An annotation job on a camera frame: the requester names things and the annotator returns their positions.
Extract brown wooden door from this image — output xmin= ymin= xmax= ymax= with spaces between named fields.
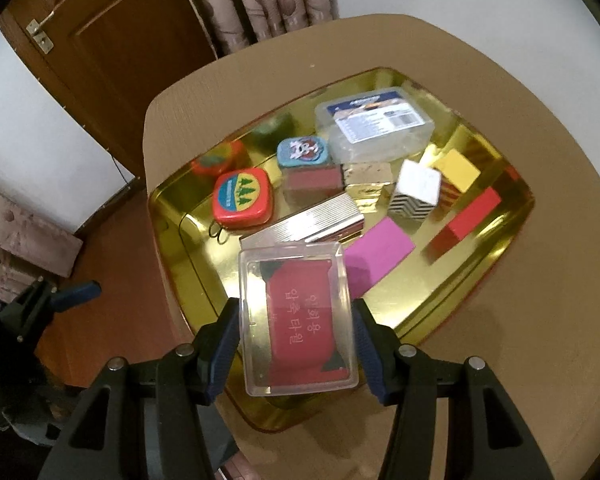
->
xmin=0 ymin=0 xmax=218 ymax=181

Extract clear case with red card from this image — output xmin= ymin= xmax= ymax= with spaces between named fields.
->
xmin=237 ymin=241 xmax=360 ymax=397

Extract red tape measure green trees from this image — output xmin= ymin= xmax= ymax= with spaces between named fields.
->
xmin=209 ymin=167 xmax=273 ymax=243

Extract brass door latch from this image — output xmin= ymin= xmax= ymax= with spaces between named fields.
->
xmin=26 ymin=10 xmax=56 ymax=52

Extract silver ribbed metal case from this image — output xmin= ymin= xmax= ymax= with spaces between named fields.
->
xmin=239 ymin=197 xmax=366 ymax=251

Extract blue tape measure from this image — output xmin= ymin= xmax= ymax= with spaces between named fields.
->
xmin=276 ymin=136 xmax=330 ymax=170

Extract pink block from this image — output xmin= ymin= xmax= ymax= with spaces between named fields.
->
xmin=343 ymin=217 xmax=416 ymax=297

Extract dark red block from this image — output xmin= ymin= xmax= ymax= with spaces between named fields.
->
xmin=283 ymin=164 xmax=345 ymax=195

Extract person's dark clothing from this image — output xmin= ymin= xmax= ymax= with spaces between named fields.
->
xmin=0 ymin=245 xmax=81 ymax=443

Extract pink tufted panel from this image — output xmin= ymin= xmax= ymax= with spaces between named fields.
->
xmin=0 ymin=160 xmax=83 ymax=306

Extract white block chevron side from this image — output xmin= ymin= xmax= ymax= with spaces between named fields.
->
xmin=387 ymin=159 xmax=442 ymax=221

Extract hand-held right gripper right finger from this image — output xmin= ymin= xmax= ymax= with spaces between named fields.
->
xmin=352 ymin=298 xmax=568 ymax=480

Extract yellow block striped side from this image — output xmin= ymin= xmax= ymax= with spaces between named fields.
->
xmin=432 ymin=149 xmax=482 ymax=208

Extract gold metal tray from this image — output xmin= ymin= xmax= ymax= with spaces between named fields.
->
xmin=147 ymin=66 xmax=536 ymax=433

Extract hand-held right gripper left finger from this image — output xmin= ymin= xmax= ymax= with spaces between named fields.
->
xmin=37 ymin=297 xmax=243 ymax=480

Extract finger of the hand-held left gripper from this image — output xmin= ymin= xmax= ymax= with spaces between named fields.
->
xmin=50 ymin=281 xmax=102 ymax=311

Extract gold marbled block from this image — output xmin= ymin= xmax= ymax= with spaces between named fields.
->
xmin=342 ymin=160 xmax=395 ymax=187

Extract clear plastic box blue label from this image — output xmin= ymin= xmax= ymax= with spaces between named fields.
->
xmin=314 ymin=86 xmax=437 ymax=163

